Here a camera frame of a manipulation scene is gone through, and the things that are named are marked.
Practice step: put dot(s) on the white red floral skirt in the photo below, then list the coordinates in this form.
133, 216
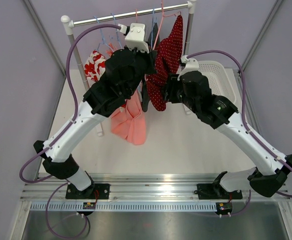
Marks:
94, 67

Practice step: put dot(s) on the white perforated plastic basket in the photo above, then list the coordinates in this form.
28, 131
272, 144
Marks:
219, 81

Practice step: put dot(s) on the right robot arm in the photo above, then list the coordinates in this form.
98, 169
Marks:
271, 169

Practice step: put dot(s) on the salmon pink pleated skirt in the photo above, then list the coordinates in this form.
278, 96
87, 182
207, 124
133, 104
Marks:
128, 122

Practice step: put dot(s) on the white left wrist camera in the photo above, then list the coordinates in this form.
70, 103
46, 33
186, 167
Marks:
135, 37

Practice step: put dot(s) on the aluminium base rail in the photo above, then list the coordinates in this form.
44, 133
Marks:
127, 193

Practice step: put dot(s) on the white and silver clothes rack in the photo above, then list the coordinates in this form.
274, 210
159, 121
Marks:
70, 24

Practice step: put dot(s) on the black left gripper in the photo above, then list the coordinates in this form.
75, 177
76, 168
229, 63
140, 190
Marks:
149, 57

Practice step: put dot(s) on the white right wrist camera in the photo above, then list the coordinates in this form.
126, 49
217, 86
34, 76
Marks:
190, 65

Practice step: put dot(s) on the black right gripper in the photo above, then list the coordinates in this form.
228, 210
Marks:
172, 84

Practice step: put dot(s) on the dark red polka dot skirt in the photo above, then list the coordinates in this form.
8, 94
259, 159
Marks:
169, 52

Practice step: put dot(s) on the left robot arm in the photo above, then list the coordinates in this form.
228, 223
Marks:
99, 102

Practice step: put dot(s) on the dark grey dotted skirt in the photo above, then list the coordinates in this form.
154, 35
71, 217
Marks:
144, 91

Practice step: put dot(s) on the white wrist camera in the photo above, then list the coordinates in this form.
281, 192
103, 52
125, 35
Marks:
135, 37
190, 65

